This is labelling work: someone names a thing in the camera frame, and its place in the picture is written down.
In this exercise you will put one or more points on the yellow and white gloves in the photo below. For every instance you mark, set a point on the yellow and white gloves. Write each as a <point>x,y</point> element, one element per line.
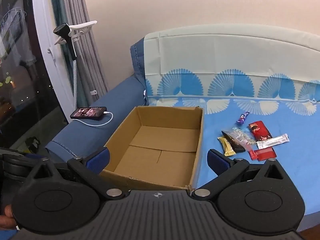
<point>32,143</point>

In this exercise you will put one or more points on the purple candy packet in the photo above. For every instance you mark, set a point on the purple candy packet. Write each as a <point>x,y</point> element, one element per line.
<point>243,118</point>

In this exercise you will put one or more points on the gold snack bar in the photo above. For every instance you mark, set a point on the gold snack bar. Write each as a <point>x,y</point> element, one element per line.
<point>226,148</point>

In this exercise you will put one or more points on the red stick packet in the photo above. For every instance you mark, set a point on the red stick packet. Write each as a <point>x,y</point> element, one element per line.
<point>265,153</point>

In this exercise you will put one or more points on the blue fan-patterned bed sheet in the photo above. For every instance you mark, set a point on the blue fan-patterned bed sheet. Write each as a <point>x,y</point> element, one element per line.
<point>225,55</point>

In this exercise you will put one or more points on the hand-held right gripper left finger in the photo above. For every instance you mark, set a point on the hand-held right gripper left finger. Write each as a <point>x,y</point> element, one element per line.
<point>97,160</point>

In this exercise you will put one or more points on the white plastic hanger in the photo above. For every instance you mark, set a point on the white plastic hanger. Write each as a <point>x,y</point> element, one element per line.
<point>85,25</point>

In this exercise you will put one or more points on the dark blue denim cover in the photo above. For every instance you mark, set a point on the dark blue denim cover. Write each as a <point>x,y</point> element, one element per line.
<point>95,135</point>

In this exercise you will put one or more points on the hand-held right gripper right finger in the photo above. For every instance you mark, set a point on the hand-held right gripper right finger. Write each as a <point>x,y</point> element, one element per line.
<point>220,163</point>

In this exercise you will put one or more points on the white curtain clip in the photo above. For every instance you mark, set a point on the white curtain clip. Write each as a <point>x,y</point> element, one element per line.
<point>93,92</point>

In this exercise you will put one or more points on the black smartphone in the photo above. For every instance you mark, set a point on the black smartphone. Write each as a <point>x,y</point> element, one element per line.
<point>88,112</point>

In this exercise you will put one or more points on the white window frame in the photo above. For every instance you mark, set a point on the white window frame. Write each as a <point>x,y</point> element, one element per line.
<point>47,42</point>

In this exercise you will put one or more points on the clear candy bag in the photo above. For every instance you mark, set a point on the clear candy bag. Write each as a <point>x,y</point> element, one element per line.
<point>237,133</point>

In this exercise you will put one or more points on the cardboard box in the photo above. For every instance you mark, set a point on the cardboard box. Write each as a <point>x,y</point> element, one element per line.
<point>155,135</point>

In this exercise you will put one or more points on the silver stick packet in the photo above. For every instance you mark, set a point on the silver stick packet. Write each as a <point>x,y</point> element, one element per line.
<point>272,141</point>

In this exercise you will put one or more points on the person's left hand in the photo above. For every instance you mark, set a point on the person's left hand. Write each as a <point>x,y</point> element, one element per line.
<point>6,221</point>

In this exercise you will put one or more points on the black garment steamer head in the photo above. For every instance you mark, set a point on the black garment steamer head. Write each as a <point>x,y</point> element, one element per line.
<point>65,36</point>

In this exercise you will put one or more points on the black snack bar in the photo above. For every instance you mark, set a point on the black snack bar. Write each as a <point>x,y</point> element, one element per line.
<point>234,144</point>

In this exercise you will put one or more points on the large red snack packet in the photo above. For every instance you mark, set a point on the large red snack packet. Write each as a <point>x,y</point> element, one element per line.
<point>260,131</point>

